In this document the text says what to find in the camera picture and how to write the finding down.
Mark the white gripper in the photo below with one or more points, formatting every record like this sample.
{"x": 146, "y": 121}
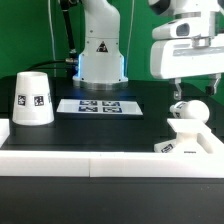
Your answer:
{"x": 173, "y": 59}

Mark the white lamp bulb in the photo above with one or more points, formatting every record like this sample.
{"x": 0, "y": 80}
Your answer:
{"x": 194, "y": 109}

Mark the white lamp base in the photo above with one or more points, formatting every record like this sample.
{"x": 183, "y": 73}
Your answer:
{"x": 192, "y": 137}

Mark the white lamp shade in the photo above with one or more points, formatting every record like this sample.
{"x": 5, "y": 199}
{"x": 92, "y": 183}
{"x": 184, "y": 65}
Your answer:
{"x": 32, "y": 102}

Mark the white marker tag sheet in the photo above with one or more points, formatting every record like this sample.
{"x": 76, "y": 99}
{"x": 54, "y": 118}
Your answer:
{"x": 99, "y": 107}

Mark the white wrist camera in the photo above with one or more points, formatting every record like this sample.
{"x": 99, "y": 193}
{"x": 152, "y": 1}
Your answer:
{"x": 184, "y": 28}

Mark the white left wall bar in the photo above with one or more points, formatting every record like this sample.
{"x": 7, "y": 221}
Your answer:
{"x": 4, "y": 130}

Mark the white front wall bar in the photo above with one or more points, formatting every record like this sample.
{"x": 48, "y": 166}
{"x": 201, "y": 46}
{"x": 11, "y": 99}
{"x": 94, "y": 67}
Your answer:
{"x": 99, "y": 164}

